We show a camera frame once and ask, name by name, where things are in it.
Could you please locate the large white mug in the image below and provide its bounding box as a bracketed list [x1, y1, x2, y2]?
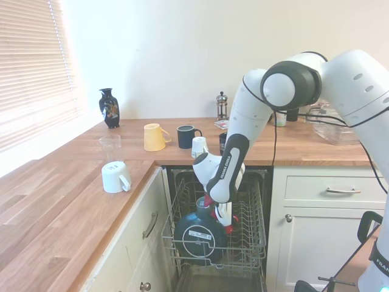
[101, 161, 133, 193]

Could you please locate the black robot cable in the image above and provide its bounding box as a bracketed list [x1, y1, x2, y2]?
[241, 75, 389, 196]

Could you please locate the white kitchen cabinet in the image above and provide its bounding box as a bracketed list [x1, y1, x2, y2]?
[266, 166, 389, 292]
[79, 166, 180, 292]

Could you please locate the dark round plate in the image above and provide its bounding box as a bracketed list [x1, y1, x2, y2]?
[173, 209, 229, 265]

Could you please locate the glass french press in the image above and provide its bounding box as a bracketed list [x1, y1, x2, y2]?
[216, 91, 230, 122]

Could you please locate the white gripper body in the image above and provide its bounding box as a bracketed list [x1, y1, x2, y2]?
[215, 201, 235, 228]

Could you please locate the clear glass with thick base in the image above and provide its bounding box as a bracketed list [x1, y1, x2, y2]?
[99, 134, 125, 165]

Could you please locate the small white cup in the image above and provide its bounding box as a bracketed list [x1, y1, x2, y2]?
[191, 136, 210, 159]

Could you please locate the wide beige window blind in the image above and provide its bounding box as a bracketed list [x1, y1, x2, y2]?
[0, 0, 82, 155]

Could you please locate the grey wire dishwasher rack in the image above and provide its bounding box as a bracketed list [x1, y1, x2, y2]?
[160, 173, 268, 272]

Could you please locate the clear plastic lidded container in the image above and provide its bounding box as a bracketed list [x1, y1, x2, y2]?
[312, 120, 366, 145]

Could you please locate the silver drawer handle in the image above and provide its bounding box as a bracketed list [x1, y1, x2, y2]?
[326, 186, 362, 195]
[142, 211, 159, 240]

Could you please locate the navy mug with print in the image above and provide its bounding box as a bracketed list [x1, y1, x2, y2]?
[218, 132, 229, 156]

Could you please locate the yellow mug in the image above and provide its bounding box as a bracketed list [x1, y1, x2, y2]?
[143, 123, 173, 153]

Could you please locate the stainless dishwasher door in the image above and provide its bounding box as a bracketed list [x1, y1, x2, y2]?
[174, 263, 267, 292]

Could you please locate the dark blue painted vase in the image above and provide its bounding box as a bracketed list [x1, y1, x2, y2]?
[98, 88, 121, 130]

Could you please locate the red speckled mug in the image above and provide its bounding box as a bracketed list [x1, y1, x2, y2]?
[204, 194, 241, 235]

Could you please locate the plain navy mug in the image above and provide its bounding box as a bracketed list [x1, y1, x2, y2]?
[177, 124, 203, 150]

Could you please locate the built-in dishwasher body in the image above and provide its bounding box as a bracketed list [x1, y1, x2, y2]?
[160, 165, 274, 292]

